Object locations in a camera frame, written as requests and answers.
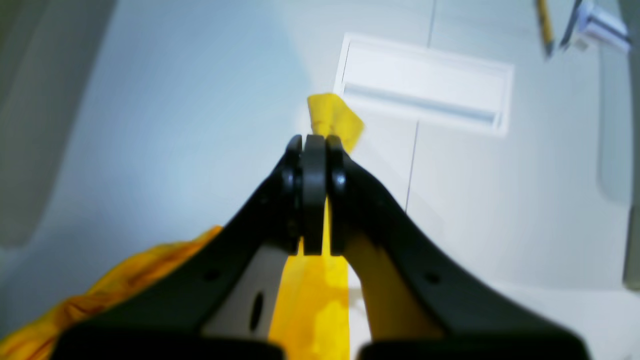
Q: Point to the white recessed table hatch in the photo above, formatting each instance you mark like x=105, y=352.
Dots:
x=421, y=84

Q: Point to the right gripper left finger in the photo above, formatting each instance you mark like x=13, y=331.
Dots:
x=219, y=304

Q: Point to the yellow pencil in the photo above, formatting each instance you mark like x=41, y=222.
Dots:
x=546, y=26

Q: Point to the orange yellow t-shirt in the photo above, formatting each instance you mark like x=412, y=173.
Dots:
x=311, y=314

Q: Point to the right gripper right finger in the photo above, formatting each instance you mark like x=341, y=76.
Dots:
x=420, y=303

